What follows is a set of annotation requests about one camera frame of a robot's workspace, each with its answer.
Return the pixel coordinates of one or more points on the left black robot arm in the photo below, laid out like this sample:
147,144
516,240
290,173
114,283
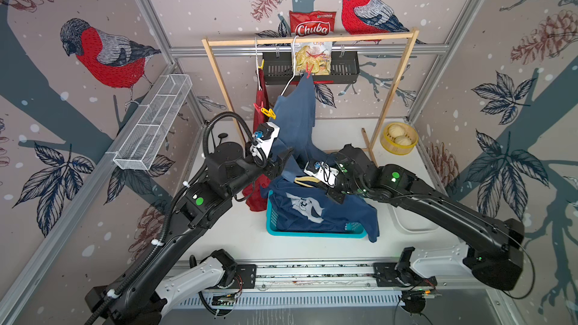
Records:
144,293

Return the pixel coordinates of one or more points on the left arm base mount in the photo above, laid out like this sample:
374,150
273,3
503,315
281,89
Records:
244,277

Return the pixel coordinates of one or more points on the black spoon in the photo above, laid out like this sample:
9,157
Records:
222,136

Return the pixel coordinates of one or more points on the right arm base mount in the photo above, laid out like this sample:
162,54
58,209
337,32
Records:
395,275

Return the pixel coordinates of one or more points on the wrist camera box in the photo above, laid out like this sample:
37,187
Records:
322,171
262,142

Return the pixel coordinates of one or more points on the yellow chips bag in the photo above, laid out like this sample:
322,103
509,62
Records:
316,54

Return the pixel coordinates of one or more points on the pink clothespin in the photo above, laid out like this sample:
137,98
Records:
259,108

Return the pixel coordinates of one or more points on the teal plastic basket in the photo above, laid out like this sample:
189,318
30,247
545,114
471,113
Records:
352,230

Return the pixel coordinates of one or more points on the navy printed t-shirt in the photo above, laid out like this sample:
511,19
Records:
304,209

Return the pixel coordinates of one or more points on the red Chuba snack bag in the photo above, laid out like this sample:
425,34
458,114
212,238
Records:
315,23

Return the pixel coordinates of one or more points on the white wire hanger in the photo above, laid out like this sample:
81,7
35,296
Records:
293,65
257,56

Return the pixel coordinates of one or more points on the red clothespin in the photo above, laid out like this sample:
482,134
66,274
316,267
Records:
308,71

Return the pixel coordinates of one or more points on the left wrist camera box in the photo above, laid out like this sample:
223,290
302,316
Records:
262,142

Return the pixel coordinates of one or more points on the white wire shelf basket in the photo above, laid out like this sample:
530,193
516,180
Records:
145,139

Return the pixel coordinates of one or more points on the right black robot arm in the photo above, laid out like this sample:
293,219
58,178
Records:
488,250

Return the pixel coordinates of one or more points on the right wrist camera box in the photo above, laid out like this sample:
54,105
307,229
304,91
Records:
322,171

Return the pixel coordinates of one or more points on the slate blue t-shirt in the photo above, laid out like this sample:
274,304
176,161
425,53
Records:
295,116

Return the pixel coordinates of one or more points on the wooden clothes rack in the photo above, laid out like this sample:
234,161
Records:
245,134

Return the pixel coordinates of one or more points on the black wall basket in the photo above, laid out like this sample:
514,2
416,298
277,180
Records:
345,69

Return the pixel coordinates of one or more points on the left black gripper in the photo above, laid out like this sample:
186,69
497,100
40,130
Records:
274,168

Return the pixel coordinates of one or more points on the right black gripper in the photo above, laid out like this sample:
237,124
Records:
331,195

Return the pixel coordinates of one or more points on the yellow plastic hanger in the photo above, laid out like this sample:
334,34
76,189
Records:
308,181

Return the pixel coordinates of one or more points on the white plastic tray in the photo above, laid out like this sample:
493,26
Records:
411,223

